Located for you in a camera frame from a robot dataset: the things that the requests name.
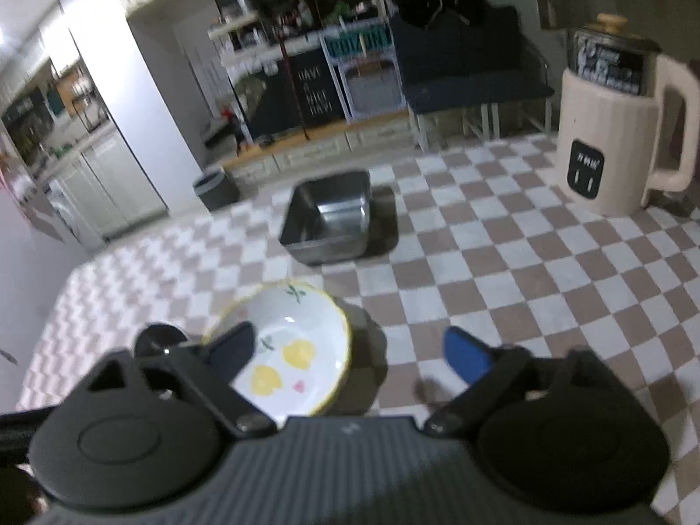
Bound cream electric kettle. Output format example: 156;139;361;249
553;12;700;217

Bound lemon-print scalloped ceramic bowl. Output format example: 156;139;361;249
201;280;352;417

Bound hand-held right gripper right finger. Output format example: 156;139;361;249
423;326;630;438

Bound dark leaf-print cloth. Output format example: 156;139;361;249
232;71;299;140

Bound dark blue sofa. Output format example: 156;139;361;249
389;5;556;151

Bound white storage rack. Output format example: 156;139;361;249
208;8;277;74

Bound low wooden-top drawer unit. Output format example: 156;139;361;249
221;109;417;187

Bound dark round trash bin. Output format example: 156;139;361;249
192;167;240;213

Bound black lettered sign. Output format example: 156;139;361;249
284;46;347;132

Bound white kitchen base cabinets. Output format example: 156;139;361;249
46;128;168;247

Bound checkered tablecloth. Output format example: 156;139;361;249
16;134;700;525

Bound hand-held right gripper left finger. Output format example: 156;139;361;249
71;322;277;438

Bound deep square steel container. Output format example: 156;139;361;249
278;170;373;266

